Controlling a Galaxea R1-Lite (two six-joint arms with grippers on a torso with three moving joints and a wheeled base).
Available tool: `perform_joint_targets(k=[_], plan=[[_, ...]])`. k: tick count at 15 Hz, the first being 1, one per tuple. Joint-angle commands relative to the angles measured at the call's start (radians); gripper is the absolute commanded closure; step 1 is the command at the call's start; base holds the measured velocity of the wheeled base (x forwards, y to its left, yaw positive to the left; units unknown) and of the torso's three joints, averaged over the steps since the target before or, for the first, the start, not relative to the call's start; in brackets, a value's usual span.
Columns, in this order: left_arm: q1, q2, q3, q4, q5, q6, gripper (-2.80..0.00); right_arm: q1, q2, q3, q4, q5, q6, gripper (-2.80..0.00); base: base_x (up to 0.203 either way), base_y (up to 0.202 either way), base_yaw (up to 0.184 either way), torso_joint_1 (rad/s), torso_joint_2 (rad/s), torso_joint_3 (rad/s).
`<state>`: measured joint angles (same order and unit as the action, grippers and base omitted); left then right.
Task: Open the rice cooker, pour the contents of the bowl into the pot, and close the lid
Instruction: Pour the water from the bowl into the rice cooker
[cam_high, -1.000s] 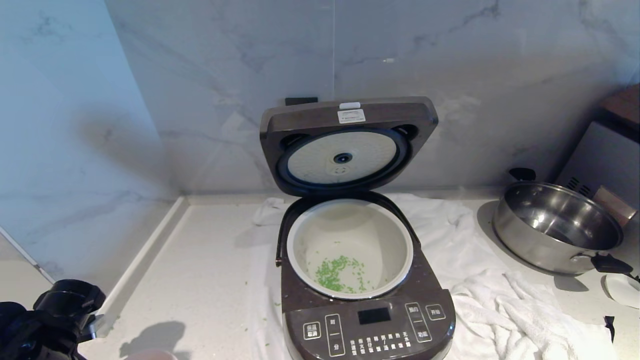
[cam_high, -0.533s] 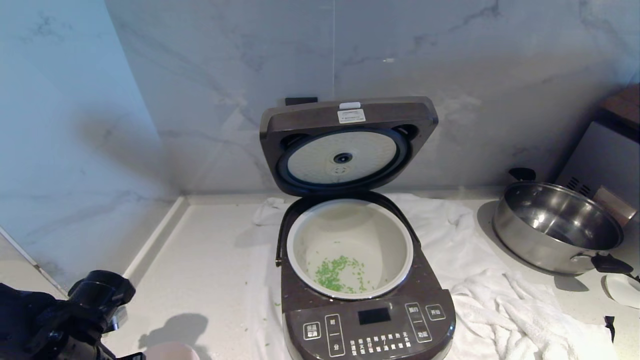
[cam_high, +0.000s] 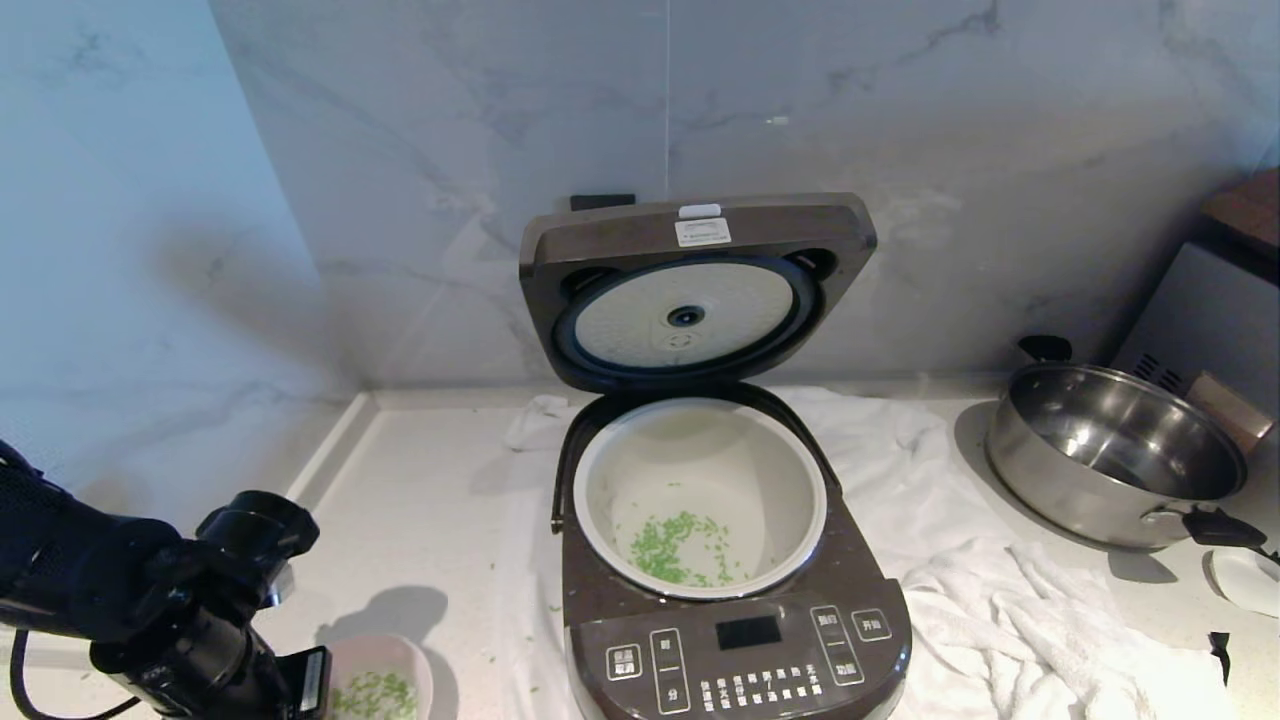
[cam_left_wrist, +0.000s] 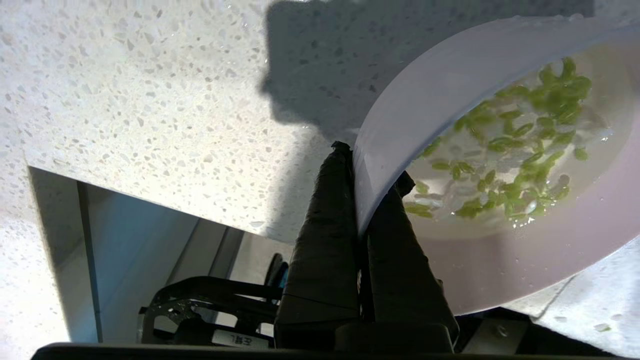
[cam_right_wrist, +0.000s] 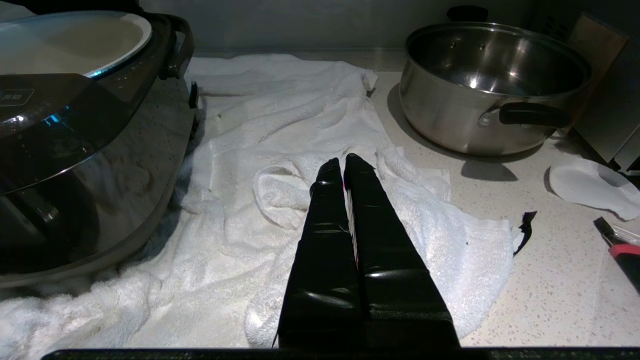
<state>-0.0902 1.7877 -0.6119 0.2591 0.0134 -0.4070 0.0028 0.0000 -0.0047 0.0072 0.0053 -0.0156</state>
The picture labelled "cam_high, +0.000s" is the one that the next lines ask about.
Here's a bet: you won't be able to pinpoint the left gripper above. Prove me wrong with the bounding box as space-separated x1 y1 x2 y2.
148 604 333 720

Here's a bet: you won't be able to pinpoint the green pieces in bowl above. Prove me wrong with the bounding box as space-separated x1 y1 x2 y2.
332 671 420 720

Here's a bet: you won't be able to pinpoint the green pieces in pot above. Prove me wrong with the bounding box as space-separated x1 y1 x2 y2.
627 511 752 589

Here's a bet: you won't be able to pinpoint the stainless steel pot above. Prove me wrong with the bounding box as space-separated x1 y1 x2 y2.
984 334 1270 553

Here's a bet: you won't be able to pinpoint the white towel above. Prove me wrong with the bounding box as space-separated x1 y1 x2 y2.
503 384 1242 720

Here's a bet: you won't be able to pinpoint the grey metal appliance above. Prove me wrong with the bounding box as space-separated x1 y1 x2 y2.
1108 225 1280 457

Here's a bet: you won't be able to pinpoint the small white dish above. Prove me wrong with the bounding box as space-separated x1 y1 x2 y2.
1204 547 1280 620

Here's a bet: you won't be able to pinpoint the brown rice cooker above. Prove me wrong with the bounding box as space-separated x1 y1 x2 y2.
551 380 914 720

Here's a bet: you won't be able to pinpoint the brown rice cooker lid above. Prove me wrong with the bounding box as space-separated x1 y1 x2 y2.
518 192 879 395

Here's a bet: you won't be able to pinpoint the small white bowl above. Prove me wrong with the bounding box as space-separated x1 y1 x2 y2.
324 632 435 720

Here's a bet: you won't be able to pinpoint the white inner pot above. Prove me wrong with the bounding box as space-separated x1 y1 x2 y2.
573 396 830 602

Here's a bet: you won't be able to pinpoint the black cable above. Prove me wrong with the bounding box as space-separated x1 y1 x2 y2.
9 628 143 720

